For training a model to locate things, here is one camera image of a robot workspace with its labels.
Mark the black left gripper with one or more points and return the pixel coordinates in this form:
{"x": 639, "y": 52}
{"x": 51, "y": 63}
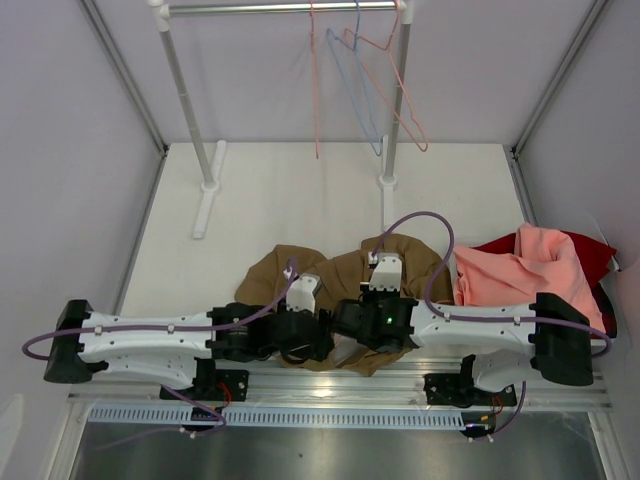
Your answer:
{"x": 319, "y": 351}

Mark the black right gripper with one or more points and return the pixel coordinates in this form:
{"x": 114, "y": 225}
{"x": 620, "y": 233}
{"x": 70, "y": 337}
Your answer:
{"x": 368, "y": 294}

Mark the tan brown skirt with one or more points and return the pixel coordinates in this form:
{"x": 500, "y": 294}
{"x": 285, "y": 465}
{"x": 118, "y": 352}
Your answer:
{"x": 341, "y": 278}

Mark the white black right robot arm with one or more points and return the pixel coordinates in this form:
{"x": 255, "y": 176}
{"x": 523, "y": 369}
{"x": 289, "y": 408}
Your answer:
{"x": 545, "y": 339}

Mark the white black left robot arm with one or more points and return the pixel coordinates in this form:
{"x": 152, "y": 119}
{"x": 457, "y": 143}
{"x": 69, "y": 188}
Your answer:
{"x": 180, "y": 353}

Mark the pink garment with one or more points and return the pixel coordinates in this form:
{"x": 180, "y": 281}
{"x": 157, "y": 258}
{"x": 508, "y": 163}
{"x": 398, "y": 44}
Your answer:
{"x": 541, "y": 261}

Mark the red garment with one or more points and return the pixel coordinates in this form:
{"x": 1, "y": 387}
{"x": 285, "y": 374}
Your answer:
{"x": 594, "y": 258}

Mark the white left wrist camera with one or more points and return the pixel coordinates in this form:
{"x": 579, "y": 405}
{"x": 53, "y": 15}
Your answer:
{"x": 301, "y": 294}

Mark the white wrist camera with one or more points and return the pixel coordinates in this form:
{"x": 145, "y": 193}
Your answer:
{"x": 387, "y": 272}
{"x": 301, "y": 294}

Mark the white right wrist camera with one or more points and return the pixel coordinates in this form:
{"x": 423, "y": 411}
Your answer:
{"x": 387, "y": 272}

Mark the aluminium mounting rail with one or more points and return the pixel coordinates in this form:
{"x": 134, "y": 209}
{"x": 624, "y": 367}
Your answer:
{"x": 395, "y": 386}

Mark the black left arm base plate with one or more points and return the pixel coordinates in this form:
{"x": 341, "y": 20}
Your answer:
{"x": 219, "y": 385}

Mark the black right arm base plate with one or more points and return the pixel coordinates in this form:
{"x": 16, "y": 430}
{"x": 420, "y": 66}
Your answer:
{"x": 450, "y": 389}

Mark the grey slotted cable duct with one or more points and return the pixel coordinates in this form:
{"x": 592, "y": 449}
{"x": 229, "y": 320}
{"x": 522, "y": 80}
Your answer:
{"x": 243, "y": 416}

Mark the blue wire hanger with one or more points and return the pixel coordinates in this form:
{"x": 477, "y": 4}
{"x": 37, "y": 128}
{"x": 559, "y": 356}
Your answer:
{"x": 345, "y": 55}

